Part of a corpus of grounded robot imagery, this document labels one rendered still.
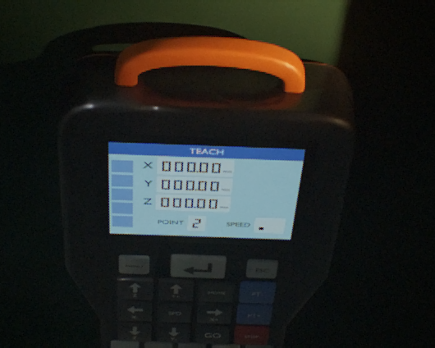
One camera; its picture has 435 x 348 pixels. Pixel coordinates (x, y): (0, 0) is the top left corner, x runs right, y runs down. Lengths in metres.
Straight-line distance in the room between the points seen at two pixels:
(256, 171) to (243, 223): 0.03
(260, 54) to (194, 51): 0.02
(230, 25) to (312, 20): 0.02
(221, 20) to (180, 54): 0.02
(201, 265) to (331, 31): 0.09
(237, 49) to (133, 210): 0.07
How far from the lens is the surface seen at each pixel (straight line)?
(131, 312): 0.43
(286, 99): 0.36
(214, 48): 0.35
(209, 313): 0.43
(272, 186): 0.38
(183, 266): 0.41
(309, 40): 0.37
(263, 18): 0.37
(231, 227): 0.40
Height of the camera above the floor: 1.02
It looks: 41 degrees down
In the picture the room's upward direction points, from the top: 180 degrees clockwise
